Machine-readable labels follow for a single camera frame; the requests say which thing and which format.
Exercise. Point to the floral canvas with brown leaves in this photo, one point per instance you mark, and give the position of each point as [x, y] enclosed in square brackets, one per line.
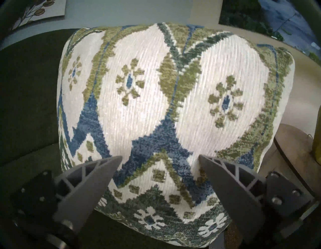
[42, 11]

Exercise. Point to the green white patterned throw pillow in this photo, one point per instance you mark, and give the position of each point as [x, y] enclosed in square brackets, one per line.
[163, 100]

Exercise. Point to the round wooden side table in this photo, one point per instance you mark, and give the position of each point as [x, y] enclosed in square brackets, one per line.
[298, 153]

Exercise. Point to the waterfall forest wall poster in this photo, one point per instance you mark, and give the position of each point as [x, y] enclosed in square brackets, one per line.
[270, 17]

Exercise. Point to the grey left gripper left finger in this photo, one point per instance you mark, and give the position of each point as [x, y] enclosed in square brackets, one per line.
[82, 190]

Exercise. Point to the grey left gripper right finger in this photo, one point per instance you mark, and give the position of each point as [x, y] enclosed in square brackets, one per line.
[233, 193]

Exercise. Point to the green fabric sofa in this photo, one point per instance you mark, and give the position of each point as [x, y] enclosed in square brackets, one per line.
[25, 100]

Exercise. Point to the yellow green speckled vase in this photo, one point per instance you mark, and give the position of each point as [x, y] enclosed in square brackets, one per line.
[317, 138]

